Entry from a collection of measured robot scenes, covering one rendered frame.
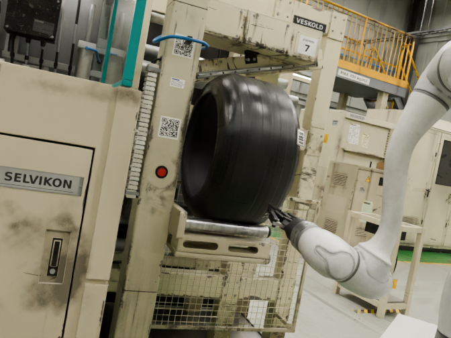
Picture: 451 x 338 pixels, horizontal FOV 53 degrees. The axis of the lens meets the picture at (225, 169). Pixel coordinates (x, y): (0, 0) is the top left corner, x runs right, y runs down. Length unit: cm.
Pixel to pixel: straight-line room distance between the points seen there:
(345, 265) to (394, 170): 28
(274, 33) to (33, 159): 144
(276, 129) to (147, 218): 56
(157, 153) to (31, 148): 83
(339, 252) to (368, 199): 540
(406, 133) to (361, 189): 519
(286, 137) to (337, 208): 494
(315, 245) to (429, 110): 44
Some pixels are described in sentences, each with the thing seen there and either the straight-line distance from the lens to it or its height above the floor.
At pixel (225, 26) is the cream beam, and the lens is 201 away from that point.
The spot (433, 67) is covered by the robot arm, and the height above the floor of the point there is 147.
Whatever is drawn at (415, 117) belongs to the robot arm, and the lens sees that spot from 124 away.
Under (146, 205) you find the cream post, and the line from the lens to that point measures 165.
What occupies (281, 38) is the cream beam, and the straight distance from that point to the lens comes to 210.
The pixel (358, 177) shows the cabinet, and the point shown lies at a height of 109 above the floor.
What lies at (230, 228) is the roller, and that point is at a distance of 167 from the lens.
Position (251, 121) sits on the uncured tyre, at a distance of 154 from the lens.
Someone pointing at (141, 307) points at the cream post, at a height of 56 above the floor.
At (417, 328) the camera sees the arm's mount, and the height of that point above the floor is 75.
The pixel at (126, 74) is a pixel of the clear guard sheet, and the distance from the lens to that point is 87.
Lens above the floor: 120
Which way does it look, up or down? 3 degrees down
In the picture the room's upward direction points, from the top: 10 degrees clockwise
